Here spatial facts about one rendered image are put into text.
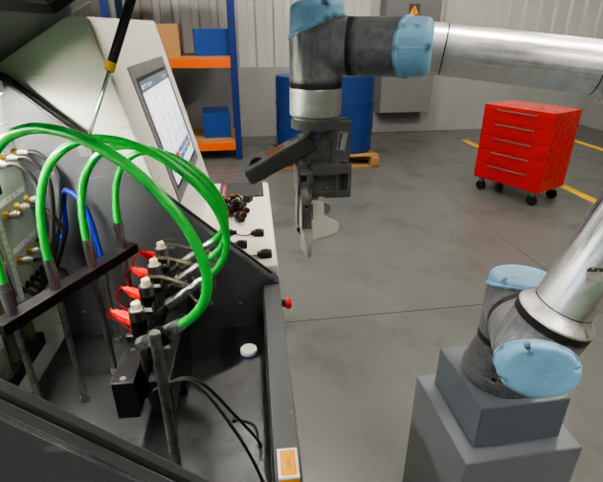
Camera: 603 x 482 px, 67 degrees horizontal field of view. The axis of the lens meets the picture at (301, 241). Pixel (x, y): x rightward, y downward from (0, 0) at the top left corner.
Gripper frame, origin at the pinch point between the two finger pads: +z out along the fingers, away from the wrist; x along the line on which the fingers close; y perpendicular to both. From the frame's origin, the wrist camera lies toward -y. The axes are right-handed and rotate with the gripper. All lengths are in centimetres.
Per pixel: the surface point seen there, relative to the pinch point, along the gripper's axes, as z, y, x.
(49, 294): 10.9, -44.6, 6.0
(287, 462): 24.8, -4.5, -22.1
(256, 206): 23, -7, 78
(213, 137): 96, -56, 528
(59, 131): -20.5, -30.9, -8.5
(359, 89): 32, 116, 464
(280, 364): 26.0, -4.0, 0.5
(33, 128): -20.7, -34.5, -6.9
